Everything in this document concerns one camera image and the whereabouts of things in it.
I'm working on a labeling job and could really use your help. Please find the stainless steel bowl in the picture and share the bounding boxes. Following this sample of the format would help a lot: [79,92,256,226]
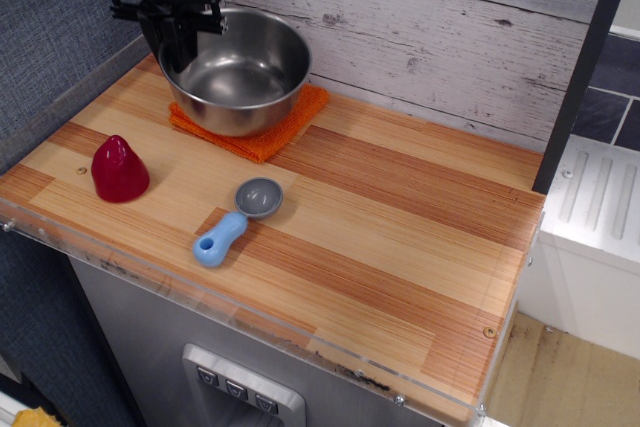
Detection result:
[158,7,312,137]

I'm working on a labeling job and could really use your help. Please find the orange folded cloth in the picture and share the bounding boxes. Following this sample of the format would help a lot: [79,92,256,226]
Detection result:
[168,84,330,164]

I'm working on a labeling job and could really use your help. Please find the red strawberry-shaped toy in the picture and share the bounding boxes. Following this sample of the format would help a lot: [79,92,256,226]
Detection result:
[91,135,150,203]

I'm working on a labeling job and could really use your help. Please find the blue grey toy scoop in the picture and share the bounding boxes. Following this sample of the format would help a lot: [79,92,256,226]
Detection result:
[192,177,284,268]

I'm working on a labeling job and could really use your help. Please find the clear acrylic edge guard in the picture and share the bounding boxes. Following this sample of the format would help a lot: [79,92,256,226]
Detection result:
[0,196,489,427]

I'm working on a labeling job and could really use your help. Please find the silver toy fridge dispenser panel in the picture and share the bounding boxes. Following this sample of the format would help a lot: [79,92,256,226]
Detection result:
[182,343,307,426]

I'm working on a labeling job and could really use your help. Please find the yellow object bottom left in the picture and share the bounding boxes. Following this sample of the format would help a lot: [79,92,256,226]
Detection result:
[11,408,62,427]

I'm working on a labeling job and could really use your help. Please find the white toy sink unit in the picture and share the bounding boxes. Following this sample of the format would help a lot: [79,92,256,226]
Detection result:
[518,136,639,358]

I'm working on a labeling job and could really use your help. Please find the dark right frame post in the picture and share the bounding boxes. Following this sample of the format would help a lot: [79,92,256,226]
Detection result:
[532,0,621,194]

